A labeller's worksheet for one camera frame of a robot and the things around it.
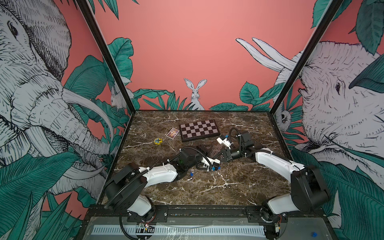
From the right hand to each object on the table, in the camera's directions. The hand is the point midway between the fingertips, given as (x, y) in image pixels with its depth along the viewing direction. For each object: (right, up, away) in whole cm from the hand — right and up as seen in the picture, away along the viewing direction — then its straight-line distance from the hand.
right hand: (214, 158), depth 75 cm
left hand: (-1, +8, +5) cm, 10 cm away
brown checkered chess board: (-8, +14, +30) cm, 34 cm away
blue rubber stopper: (+47, -35, -6) cm, 59 cm away
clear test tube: (+1, +2, +4) cm, 5 cm away
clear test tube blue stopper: (-12, -12, +12) cm, 21 cm away
